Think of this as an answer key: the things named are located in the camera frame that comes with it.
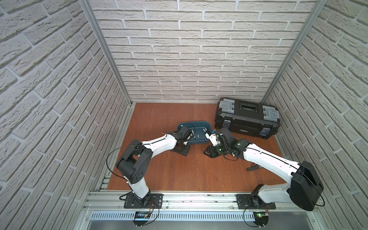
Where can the aluminium floor rail left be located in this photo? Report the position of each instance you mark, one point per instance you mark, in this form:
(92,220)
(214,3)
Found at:
(108,168)

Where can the left controller board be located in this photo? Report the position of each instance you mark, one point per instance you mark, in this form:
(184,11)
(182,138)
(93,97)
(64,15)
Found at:
(141,218)

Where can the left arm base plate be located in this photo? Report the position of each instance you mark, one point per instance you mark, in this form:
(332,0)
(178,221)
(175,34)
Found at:
(150,200)

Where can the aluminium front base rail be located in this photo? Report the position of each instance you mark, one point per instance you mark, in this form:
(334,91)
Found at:
(193,206)

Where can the controller board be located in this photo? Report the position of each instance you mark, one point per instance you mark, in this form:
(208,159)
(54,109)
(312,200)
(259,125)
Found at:
(141,218)
(261,219)

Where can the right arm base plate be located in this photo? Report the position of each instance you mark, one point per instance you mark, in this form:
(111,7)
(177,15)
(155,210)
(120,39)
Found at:
(249,201)

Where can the aluminium corner post left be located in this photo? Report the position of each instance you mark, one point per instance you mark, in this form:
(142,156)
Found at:
(87,8)

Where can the aluminium corner post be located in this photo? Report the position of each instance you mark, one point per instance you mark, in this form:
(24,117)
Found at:
(311,19)
(87,8)

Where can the aluminium corner post right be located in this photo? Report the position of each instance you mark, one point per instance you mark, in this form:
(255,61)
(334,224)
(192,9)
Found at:
(311,19)

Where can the red black screwdriver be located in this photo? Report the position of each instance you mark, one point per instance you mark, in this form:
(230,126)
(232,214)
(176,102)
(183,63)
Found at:
(253,167)

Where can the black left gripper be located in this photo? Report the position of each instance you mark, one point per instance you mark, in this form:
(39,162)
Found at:
(189,133)

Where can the black grey toolbox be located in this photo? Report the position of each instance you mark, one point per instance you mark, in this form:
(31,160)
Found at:
(247,118)

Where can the teal plastic storage box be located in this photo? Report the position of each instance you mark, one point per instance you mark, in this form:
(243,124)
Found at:
(198,129)

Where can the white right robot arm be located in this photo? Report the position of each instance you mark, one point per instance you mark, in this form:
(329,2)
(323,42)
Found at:
(302,185)

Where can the right controller board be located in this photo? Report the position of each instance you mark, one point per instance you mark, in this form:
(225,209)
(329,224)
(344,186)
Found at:
(261,219)

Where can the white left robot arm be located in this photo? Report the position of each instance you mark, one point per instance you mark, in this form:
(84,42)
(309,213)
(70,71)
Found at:
(134,161)

